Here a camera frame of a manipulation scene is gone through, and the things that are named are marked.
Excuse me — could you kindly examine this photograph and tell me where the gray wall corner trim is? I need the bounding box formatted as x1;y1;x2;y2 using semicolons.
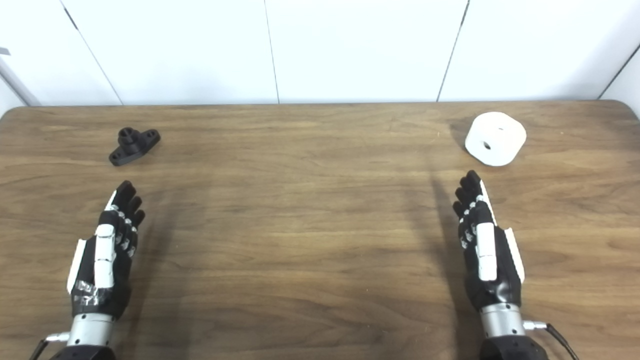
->
0;57;41;107

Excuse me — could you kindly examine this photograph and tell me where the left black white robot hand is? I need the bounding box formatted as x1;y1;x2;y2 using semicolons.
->
66;180;147;347

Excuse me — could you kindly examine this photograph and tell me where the black flanged holder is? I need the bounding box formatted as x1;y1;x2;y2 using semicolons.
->
108;127;162;167

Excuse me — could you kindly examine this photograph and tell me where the round white piece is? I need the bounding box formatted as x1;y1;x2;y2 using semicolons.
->
464;111;528;167

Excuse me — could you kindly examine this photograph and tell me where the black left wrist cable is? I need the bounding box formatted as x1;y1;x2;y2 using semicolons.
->
29;332;71;360

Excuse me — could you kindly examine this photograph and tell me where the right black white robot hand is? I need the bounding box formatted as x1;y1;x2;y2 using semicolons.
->
452;170;527;340

